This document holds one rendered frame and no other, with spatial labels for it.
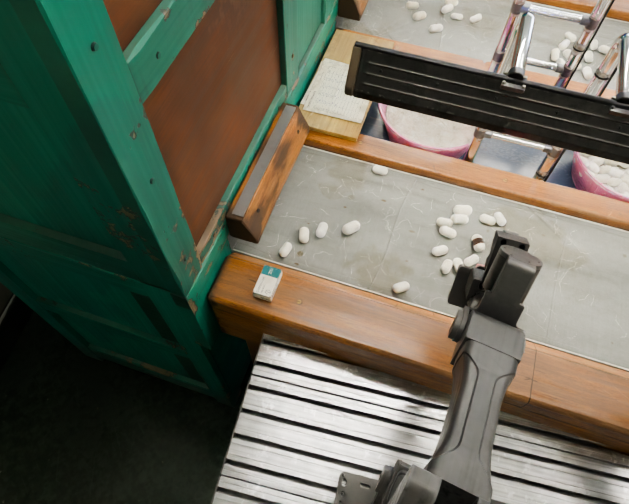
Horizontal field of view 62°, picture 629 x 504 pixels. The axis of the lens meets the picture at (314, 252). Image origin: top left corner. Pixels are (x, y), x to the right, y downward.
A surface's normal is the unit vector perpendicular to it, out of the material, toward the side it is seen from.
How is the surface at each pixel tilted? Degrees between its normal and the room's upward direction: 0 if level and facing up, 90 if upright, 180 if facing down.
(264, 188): 67
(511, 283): 50
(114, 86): 90
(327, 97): 0
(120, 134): 90
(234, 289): 0
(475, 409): 18
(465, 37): 0
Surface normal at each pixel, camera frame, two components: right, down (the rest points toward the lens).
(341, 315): 0.00, -0.49
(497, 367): 0.15, -0.71
